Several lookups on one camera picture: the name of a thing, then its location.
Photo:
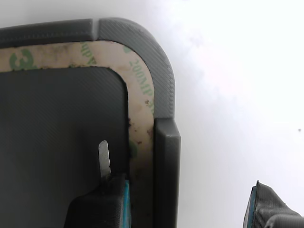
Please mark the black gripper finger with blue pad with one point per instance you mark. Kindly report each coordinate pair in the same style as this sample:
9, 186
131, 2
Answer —
263, 204

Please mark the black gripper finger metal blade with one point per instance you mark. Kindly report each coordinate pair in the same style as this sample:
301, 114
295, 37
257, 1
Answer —
99, 209

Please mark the beige adhesive rectangular frame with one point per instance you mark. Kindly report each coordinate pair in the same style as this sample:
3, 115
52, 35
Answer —
142, 95

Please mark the grey rectangular frame holder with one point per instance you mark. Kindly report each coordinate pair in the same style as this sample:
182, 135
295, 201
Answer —
59, 107

